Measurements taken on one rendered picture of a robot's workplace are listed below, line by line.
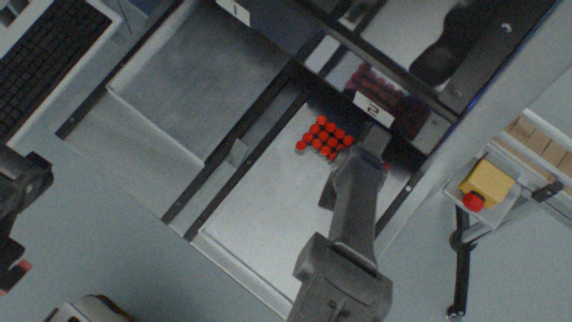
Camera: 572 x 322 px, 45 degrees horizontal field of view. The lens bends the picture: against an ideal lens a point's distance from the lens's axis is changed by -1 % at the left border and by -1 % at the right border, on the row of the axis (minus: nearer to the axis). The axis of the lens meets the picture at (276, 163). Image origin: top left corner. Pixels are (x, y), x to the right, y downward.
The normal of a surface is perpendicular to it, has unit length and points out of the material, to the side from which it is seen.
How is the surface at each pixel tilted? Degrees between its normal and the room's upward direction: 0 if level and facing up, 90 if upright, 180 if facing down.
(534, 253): 0
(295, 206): 0
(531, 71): 90
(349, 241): 56
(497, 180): 0
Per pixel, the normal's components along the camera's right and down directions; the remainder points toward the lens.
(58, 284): 0.01, -0.25
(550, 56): -0.62, 0.76
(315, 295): 0.32, -0.41
